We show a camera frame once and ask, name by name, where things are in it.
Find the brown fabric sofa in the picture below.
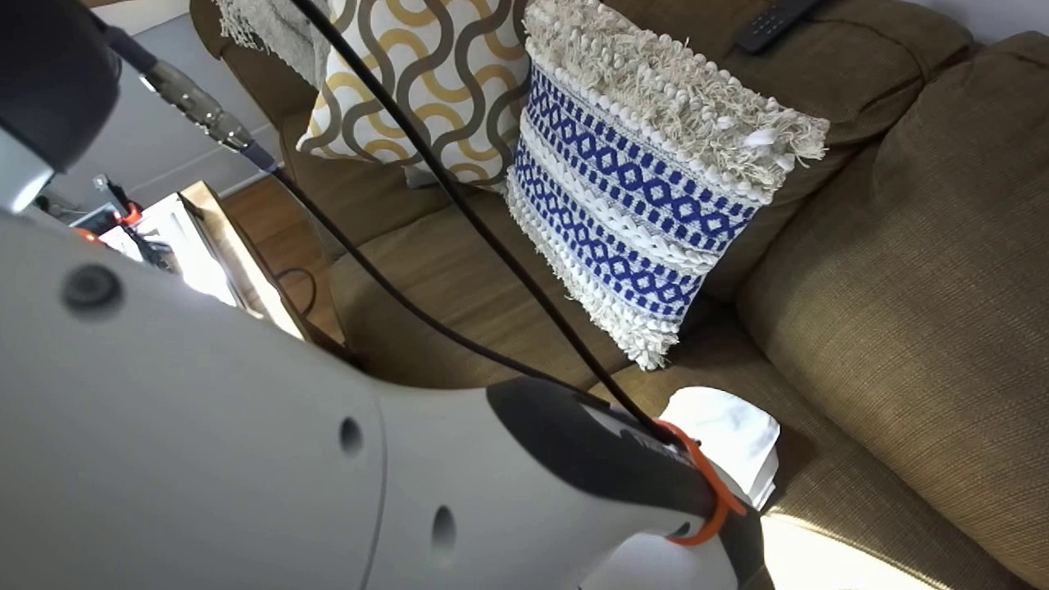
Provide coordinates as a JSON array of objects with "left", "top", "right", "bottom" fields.
[{"left": 190, "top": 0, "right": 1049, "bottom": 590}]

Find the yellow grey wave pillow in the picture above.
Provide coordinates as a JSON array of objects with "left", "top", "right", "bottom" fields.
[{"left": 292, "top": 0, "right": 533, "bottom": 190}]

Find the wooden table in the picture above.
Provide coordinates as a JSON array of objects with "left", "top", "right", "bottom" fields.
[{"left": 62, "top": 178, "right": 347, "bottom": 357}]

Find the grey white striped pillow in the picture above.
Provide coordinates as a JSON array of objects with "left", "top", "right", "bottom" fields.
[{"left": 208, "top": 0, "right": 330, "bottom": 59}]

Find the thin black cable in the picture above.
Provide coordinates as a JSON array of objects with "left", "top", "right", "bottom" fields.
[{"left": 100, "top": 18, "right": 618, "bottom": 414}]

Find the black remote control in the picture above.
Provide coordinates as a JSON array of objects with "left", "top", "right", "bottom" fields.
[{"left": 731, "top": 0, "right": 829, "bottom": 59}]

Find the blue white patterned pillow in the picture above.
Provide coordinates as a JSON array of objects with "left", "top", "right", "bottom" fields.
[{"left": 502, "top": 0, "right": 832, "bottom": 374}]

